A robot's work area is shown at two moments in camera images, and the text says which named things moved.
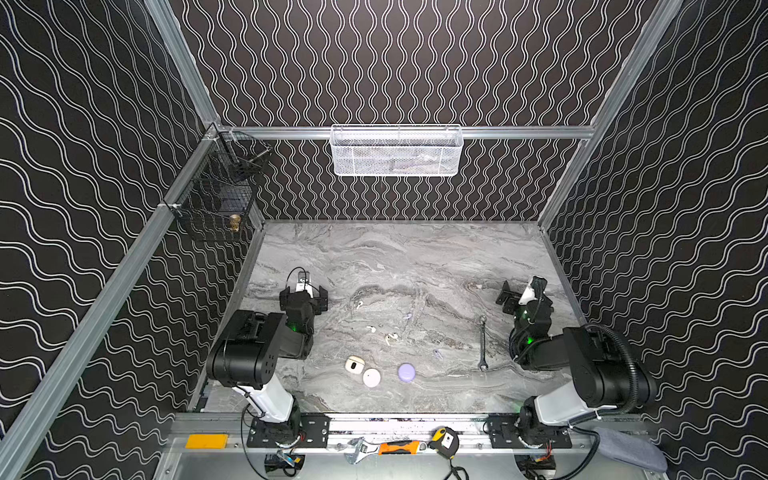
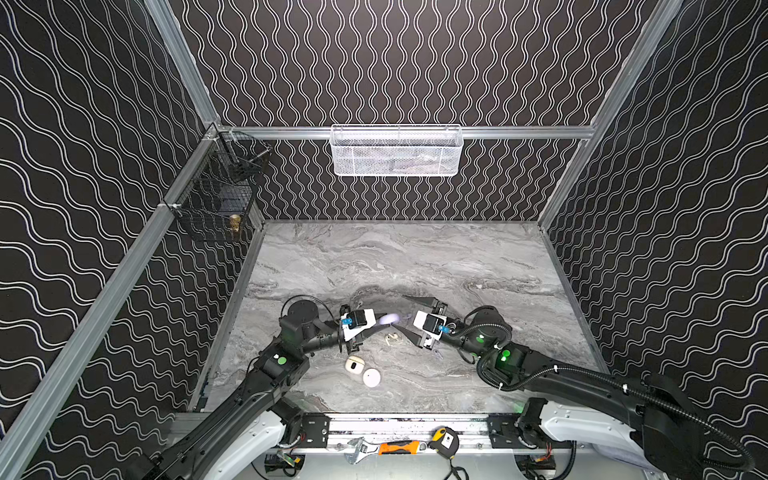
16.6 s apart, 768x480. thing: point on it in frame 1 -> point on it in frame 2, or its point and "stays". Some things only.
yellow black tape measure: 445,441 stays
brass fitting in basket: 235,220 stays
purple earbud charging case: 406,372 -> 389,319
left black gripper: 303,297 -> 350,335
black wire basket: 217,202 stays
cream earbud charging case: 355,365 stays
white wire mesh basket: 396,150 stays
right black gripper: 513,294 -> 437,311
